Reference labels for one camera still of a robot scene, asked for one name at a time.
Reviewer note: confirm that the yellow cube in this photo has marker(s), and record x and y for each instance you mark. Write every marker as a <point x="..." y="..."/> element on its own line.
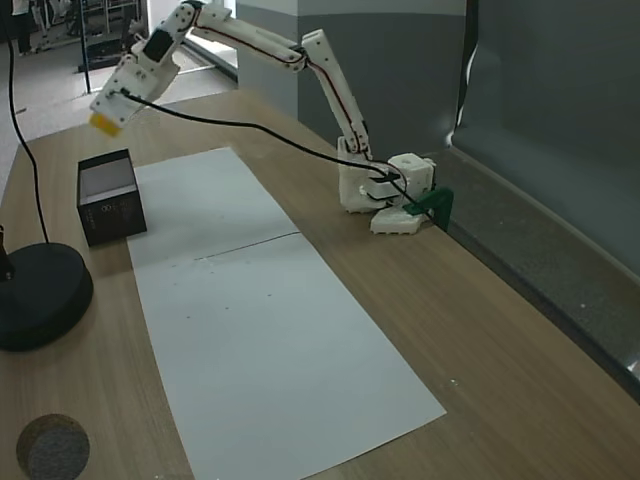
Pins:
<point x="106" y="125"/>

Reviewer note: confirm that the black open box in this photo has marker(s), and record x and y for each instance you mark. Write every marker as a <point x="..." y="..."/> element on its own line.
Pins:
<point x="112" y="210"/>

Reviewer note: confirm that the black metal rack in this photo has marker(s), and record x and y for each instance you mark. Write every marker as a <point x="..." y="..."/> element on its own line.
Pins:
<point x="97" y="47"/>

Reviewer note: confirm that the person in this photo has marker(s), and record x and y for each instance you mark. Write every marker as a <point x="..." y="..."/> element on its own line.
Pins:
<point x="22" y="27"/>

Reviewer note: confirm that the white paper sheet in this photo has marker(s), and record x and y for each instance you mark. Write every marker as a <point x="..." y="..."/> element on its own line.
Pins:
<point x="280" y="360"/>
<point x="210" y="200"/>

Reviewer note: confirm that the black stand with round base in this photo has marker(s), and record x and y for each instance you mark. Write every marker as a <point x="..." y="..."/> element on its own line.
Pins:
<point x="40" y="295"/>

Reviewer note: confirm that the green table clamp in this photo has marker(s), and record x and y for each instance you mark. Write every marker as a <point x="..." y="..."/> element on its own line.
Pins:
<point x="436" y="200"/>

